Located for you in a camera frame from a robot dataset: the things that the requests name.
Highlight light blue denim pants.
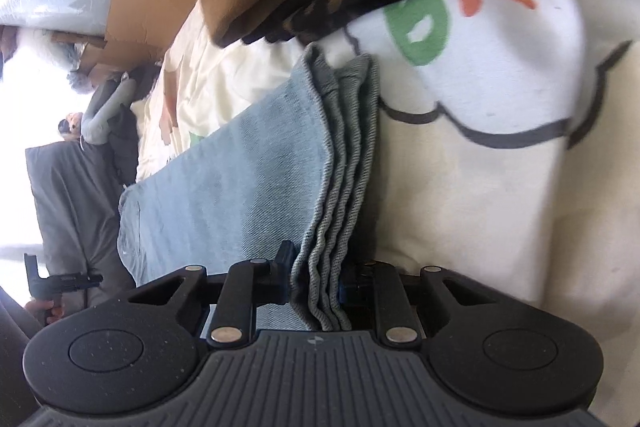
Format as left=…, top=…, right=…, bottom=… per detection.
left=116, top=43, right=381, bottom=333

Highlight cream bear print blanket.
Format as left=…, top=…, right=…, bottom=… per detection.
left=135, top=0, right=640, bottom=343

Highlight person's left hand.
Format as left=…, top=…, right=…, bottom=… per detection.
left=24, top=298, right=65, bottom=327

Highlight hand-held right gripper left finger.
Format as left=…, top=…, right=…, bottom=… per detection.
left=129, top=241, right=293, bottom=349

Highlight black garment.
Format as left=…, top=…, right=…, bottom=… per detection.
left=107, top=67, right=161, bottom=185

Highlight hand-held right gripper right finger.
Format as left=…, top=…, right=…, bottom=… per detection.
left=339, top=261, right=493, bottom=348

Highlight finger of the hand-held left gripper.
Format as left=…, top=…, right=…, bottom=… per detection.
left=62, top=273, right=105, bottom=292

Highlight light grey-green garment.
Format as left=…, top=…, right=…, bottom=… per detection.
left=80, top=74, right=138, bottom=145

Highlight brown teddy bear toy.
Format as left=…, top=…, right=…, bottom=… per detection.
left=57, top=111, right=86, bottom=140

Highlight dark grey garment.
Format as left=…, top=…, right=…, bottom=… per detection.
left=25, top=139, right=136, bottom=308

